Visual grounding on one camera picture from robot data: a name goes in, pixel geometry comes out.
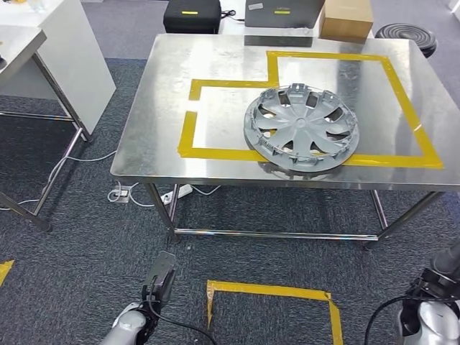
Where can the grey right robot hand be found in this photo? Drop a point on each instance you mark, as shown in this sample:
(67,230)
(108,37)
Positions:
(447,262)

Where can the grey plastic wheel cover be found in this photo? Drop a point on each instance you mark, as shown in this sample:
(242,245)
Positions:
(302,126)

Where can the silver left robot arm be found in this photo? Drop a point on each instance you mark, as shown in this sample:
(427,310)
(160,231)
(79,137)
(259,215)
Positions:
(124,331)

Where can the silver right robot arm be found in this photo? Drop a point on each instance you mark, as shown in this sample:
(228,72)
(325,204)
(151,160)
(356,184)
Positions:
(434,324)

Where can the stainless steel workbench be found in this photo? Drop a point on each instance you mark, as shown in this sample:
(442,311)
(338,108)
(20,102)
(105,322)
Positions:
(154,119)

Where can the large yellow tape rectangle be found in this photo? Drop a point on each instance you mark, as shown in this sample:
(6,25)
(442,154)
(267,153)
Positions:
(395,161)

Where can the black round stool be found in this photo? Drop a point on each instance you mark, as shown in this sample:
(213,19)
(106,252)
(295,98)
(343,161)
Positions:
(406,35)

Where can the brown cardboard box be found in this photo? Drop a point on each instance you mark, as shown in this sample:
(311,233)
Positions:
(347,19)

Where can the grey case with yellow mark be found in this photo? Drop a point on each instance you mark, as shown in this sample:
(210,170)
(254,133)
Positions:
(283,19)

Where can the white power strip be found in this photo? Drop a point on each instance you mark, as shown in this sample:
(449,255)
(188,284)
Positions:
(120,194)
(178,193)

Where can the small yellow tape rectangle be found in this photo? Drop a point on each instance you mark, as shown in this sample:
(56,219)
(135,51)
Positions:
(187,133)

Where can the black case with yellow mark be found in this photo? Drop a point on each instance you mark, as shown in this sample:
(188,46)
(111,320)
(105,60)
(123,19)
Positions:
(192,21)

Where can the white table with steel legs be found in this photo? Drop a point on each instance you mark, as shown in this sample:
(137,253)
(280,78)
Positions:
(82,62)

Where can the yellow floor tape frame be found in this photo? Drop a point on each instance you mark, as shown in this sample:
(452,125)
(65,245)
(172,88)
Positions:
(259,289)
(4,269)

